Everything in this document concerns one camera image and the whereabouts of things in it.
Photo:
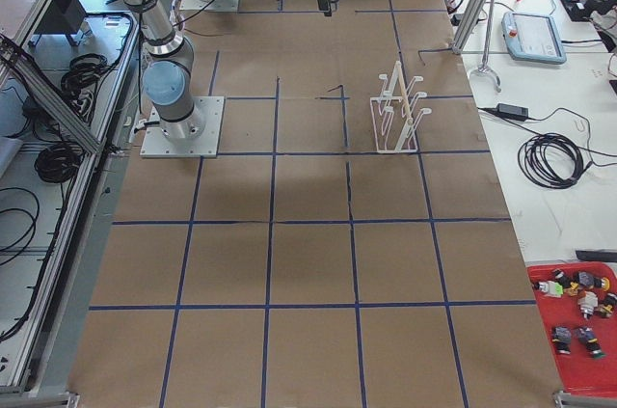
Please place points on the teach pendant tablet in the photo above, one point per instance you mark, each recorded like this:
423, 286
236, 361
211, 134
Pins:
532, 38

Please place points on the black power adapter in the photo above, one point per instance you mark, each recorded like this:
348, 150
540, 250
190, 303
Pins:
512, 112

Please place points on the red parts tray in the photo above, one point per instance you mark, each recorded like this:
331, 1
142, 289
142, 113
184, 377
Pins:
577, 303

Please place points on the white wire cup rack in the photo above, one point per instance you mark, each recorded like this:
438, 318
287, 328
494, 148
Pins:
395, 118

